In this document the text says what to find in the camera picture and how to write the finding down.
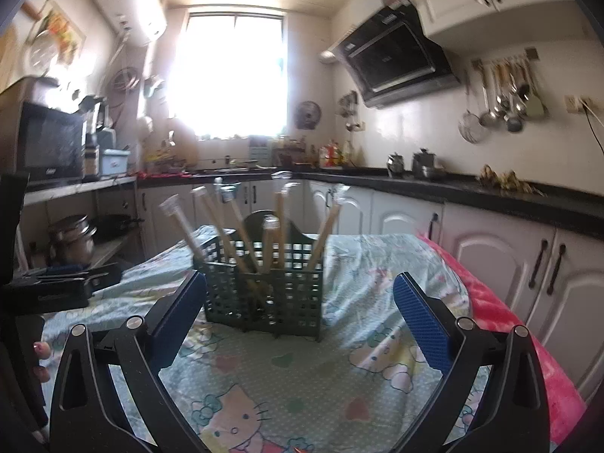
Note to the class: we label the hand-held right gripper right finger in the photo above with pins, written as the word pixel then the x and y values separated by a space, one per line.
pixel 422 321

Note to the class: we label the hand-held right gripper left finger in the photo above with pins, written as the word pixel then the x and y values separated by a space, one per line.
pixel 181 316

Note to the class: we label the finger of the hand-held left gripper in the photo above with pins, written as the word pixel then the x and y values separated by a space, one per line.
pixel 106 276
pixel 61 271

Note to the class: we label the bunch of wooden chopsticks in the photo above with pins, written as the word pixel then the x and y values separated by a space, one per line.
pixel 240 240

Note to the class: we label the dark green plastic utensil basket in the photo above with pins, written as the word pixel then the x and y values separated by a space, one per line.
pixel 283 302

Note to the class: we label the person's left hand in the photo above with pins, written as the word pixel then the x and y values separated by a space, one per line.
pixel 41 351

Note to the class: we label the stack of steel pots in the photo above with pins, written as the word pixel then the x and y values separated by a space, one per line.
pixel 71 240

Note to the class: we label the pink blanket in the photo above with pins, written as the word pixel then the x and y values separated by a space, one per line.
pixel 500 311

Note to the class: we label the metal shelf unit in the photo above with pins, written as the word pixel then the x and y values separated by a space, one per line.
pixel 71 188

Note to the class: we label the light blue storage box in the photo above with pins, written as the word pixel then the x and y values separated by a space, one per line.
pixel 115 162

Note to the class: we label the dark glass bottle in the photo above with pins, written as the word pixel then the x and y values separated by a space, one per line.
pixel 91 155

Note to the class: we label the cartoon-print bedsheet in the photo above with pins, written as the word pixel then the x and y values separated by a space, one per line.
pixel 283 387

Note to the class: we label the black microwave oven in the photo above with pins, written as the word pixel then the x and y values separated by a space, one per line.
pixel 52 141

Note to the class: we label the steel kettle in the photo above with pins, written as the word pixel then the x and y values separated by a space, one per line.
pixel 396 165

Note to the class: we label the ginger roots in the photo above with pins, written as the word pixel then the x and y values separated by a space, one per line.
pixel 509 179

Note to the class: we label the black kitchen countertop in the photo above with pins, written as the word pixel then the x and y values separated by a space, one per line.
pixel 542 203

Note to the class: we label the steel ladle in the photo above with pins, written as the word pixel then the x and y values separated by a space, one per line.
pixel 514 120
pixel 490 115

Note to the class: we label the bright window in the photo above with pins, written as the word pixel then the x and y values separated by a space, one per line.
pixel 231 75

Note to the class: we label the pale green spatula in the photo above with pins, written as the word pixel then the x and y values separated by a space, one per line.
pixel 535 106

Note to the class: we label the black range hood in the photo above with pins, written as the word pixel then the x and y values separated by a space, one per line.
pixel 391 56

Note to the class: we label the white water heater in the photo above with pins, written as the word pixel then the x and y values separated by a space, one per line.
pixel 130 0

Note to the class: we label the round wall fan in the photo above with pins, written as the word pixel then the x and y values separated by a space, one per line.
pixel 308 114

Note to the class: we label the wall poster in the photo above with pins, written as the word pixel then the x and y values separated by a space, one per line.
pixel 61 26

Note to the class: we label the wall socket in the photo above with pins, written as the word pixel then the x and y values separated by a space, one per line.
pixel 579 104

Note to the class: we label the wall utensil rail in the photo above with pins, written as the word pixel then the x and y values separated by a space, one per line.
pixel 507 61

